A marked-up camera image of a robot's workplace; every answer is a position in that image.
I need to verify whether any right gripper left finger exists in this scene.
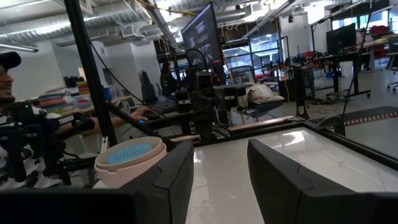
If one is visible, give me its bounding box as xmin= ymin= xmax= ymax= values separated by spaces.
xmin=119 ymin=140 xmax=195 ymax=224

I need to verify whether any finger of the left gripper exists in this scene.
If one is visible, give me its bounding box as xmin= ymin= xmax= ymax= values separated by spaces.
xmin=223 ymin=86 xmax=239 ymax=110
xmin=174 ymin=90 xmax=192 ymax=114

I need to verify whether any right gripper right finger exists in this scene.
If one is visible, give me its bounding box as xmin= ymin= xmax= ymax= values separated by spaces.
xmin=248 ymin=139 xmax=374 ymax=224

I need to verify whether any pale pink bowl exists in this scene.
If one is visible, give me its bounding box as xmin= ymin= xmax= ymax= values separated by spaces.
xmin=94 ymin=148 xmax=168 ymax=189

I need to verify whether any blue patterned bowl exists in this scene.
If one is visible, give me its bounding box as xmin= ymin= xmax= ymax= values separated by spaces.
xmin=106 ymin=142 xmax=155 ymax=166

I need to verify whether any cream white bowl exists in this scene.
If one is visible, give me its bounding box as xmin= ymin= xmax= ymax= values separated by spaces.
xmin=95 ymin=136 xmax=165 ymax=172

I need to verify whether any stack of colourful bowls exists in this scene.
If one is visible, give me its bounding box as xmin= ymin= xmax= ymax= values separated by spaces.
xmin=37 ymin=92 xmax=68 ymax=111
xmin=76 ymin=80 xmax=91 ymax=96

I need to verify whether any black keyboard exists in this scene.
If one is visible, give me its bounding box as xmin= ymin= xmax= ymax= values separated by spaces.
xmin=148 ymin=98 xmax=177 ymax=115

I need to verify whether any person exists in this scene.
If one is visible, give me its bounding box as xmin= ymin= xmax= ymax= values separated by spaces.
xmin=159 ymin=60 xmax=181 ymax=97
xmin=0 ymin=51 xmax=155 ymax=190

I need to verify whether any white cloth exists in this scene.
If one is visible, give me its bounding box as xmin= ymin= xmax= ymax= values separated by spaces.
xmin=245 ymin=83 xmax=285 ymax=105

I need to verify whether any black computer mouse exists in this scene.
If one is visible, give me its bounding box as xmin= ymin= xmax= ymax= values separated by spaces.
xmin=142 ymin=111 xmax=160 ymax=121

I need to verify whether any person's hand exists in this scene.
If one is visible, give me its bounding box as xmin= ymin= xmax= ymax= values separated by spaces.
xmin=130 ymin=106 xmax=154 ymax=122

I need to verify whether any beige side table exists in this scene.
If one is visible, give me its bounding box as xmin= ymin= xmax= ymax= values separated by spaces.
xmin=58 ymin=95 xmax=133 ymax=116

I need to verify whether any large black monitor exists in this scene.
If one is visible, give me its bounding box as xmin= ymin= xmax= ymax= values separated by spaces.
xmin=181 ymin=1 xmax=224 ymax=70

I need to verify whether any black upright stand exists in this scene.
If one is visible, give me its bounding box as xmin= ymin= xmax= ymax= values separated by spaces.
xmin=292 ymin=63 xmax=311 ymax=120

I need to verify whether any black standing desk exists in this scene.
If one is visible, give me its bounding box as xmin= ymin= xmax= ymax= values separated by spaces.
xmin=299 ymin=51 xmax=372 ymax=98

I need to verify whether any black desk monitor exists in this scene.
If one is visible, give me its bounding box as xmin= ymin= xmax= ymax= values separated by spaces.
xmin=325 ymin=22 xmax=358 ymax=56

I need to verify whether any black cap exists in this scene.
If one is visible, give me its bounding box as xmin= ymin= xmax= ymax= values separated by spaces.
xmin=0 ymin=51 xmax=22 ymax=71

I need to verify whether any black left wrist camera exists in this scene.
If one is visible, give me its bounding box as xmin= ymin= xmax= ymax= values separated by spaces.
xmin=195 ymin=70 xmax=214 ymax=91

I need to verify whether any black camera cable loop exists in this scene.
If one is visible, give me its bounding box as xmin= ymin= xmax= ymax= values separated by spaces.
xmin=185 ymin=48 xmax=209 ymax=73

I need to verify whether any black table edge frame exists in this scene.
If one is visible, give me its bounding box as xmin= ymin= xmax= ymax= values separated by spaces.
xmin=169 ymin=119 xmax=398 ymax=171

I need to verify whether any grey curved bracket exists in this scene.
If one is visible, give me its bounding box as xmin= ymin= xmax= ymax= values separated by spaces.
xmin=316 ymin=115 xmax=346 ymax=137

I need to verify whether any black rig frame pole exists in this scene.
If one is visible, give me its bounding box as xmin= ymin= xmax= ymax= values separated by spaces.
xmin=63 ymin=0 xmax=118 ymax=147

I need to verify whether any black striped cable ramp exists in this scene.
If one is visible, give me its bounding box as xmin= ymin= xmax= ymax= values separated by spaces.
xmin=310 ymin=105 xmax=398 ymax=127

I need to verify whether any silver ceiling air duct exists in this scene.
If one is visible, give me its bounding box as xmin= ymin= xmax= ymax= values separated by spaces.
xmin=0 ymin=6 xmax=187 ymax=48

